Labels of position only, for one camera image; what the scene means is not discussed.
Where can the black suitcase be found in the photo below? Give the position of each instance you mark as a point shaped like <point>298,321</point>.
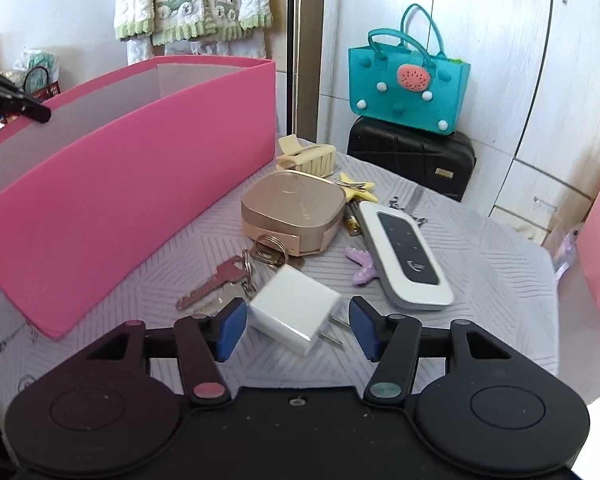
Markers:
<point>405,155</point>

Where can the rose gold square case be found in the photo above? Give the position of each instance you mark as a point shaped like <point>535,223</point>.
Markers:
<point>290,205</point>

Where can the white wardrobe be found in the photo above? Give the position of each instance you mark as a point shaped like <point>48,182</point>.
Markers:
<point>480,35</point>

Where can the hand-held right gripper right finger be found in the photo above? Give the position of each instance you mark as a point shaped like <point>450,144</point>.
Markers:
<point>365,327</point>

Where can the white and black router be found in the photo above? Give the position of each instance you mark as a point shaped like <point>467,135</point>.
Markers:
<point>405,250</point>

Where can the white charger plug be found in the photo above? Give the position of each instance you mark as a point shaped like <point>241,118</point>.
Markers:
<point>290,310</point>

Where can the yellow star hair clip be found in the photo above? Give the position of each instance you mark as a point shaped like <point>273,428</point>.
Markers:
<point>352,187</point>

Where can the purple starfish hair clip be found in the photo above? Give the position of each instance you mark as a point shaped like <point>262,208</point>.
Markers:
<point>362,265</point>

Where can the teal felt handbag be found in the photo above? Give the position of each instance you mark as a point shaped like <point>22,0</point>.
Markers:
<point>380,80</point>

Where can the crumpled clear plastic bag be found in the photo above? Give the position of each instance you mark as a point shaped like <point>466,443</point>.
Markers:
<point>37,60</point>

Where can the black tripod stand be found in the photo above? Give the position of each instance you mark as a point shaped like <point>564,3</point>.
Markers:
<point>293,35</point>

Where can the bunch of keys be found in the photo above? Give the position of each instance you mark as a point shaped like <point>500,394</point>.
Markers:
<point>220,277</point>

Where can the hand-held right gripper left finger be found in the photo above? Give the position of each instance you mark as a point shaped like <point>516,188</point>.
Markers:
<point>230,327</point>

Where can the small white trinket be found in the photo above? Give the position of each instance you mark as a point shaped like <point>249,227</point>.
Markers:
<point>567,255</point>

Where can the pink cardboard shoe box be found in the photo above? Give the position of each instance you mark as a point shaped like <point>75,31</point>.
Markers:
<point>105,185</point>

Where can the gold cylindrical battery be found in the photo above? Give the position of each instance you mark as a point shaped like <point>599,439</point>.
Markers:
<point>352,220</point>

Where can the cream claw hair clip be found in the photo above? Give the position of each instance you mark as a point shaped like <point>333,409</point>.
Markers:
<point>305,160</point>

